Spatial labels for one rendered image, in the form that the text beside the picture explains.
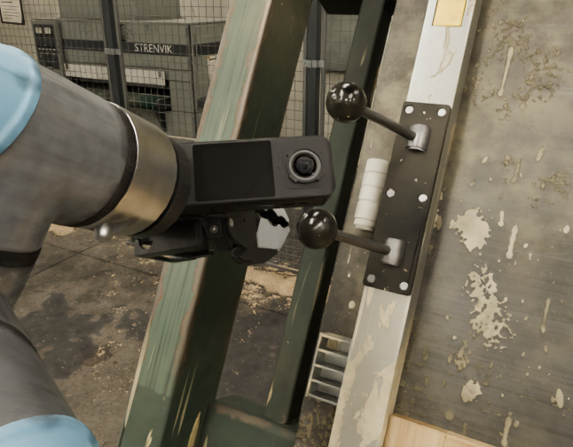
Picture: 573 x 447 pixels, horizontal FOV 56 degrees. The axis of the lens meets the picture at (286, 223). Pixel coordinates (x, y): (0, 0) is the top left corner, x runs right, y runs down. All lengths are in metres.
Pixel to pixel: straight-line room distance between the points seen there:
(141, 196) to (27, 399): 0.15
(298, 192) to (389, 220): 0.22
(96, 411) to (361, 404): 2.06
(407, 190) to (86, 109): 0.36
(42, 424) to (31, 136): 0.13
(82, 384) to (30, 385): 2.53
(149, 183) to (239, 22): 0.43
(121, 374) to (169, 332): 2.07
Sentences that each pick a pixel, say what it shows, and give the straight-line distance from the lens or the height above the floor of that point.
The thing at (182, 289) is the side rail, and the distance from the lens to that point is 0.65.
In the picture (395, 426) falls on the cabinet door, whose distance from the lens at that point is 0.59.
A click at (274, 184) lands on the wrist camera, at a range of 0.36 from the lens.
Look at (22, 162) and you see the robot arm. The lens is 0.26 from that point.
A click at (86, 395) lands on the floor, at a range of 2.66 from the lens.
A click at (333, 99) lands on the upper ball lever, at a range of 0.50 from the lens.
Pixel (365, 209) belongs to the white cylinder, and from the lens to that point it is 0.59.
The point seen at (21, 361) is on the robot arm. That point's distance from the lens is 0.21.
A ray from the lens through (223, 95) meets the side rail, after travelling 0.68.
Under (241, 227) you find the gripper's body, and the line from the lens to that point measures 0.41.
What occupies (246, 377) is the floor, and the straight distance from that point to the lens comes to 2.61.
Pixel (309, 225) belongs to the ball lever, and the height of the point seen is 1.45.
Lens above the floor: 1.64
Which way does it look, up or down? 23 degrees down
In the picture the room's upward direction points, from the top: straight up
